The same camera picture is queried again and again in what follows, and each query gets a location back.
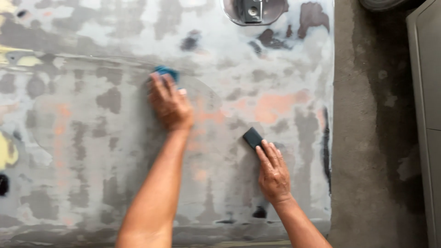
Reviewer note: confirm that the person's right hand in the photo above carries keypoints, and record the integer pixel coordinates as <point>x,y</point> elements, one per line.
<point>274,179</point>

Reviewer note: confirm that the person's left hand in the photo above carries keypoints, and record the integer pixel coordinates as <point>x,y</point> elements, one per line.
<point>171,108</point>

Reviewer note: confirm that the blue cloth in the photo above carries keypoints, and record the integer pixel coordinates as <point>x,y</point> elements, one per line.
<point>167,71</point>

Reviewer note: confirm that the dark sanding block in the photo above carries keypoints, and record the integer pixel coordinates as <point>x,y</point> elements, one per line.
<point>252,137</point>

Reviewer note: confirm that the sanded grey car door panel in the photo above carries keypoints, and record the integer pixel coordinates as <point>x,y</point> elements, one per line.
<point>86,137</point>

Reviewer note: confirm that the grey car body panel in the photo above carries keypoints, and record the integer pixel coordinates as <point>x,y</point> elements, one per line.
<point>427,120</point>

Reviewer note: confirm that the black tyre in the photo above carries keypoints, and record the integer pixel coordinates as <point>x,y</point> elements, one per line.
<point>382,3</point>

